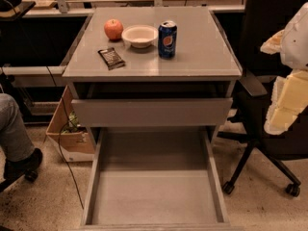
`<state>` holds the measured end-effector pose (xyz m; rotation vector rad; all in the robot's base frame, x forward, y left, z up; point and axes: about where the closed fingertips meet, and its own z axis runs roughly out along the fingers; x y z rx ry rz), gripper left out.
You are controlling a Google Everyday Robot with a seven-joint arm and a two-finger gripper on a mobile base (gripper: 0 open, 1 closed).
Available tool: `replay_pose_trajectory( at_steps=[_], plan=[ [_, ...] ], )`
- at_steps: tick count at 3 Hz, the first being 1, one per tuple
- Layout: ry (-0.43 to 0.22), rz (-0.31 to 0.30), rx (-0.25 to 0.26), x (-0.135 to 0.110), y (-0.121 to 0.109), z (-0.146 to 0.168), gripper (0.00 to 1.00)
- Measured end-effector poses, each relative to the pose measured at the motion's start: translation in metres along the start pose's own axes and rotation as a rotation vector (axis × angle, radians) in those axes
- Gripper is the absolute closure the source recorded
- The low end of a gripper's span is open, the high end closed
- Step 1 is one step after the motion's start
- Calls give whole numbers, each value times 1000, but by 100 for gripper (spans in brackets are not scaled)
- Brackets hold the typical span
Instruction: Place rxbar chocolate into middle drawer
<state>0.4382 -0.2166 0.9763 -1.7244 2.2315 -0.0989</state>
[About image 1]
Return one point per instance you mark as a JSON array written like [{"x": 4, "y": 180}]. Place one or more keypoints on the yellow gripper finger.
[
  {"x": 289, "y": 98},
  {"x": 273, "y": 44}
]

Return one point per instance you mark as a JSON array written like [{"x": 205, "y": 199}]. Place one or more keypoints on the dark chocolate rxbar wrapper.
[{"x": 111, "y": 58}]

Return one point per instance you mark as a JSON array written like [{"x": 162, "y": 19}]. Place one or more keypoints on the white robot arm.
[{"x": 294, "y": 42}]

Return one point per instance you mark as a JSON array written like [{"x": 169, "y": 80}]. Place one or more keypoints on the grey drawer cabinet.
[{"x": 204, "y": 65}]

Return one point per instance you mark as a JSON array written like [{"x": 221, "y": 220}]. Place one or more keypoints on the open grey middle drawer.
[{"x": 155, "y": 181}]

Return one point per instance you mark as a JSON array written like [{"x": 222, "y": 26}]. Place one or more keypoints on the grey top drawer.
[{"x": 151, "y": 112}]

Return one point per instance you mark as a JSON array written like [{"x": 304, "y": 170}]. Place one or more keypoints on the black office chair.
[{"x": 252, "y": 92}]

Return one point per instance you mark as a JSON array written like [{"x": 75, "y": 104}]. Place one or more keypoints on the blue pepsi can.
[{"x": 167, "y": 39}]

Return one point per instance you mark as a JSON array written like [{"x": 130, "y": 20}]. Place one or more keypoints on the white paper bowl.
[{"x": 140, "y": 36}]

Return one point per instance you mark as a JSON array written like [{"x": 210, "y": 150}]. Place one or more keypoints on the red apple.
[{"x": 113, "y": 29}]

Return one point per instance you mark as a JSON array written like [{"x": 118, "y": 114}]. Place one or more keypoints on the cardboard box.
[{"x": 69, "y": 140}]

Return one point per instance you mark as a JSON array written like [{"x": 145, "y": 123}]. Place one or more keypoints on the black shoe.
[{"x": 13, "y": 170}]

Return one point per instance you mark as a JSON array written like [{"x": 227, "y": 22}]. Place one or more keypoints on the person leg in jeans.
[{"x": 14, "y": 139}]

